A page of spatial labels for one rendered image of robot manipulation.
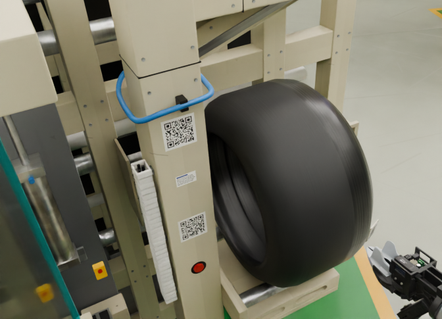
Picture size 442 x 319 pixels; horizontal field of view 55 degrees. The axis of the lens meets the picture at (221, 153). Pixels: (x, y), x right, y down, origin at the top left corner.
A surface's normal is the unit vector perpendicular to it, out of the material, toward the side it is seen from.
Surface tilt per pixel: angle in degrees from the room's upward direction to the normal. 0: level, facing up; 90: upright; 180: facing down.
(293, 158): 38
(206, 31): 90
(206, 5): 90
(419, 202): 0
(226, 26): 90
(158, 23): 90
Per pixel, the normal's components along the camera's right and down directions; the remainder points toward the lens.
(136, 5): 0.45, 0.51
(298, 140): 0.18, -0.44
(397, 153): -0.06, -0.80
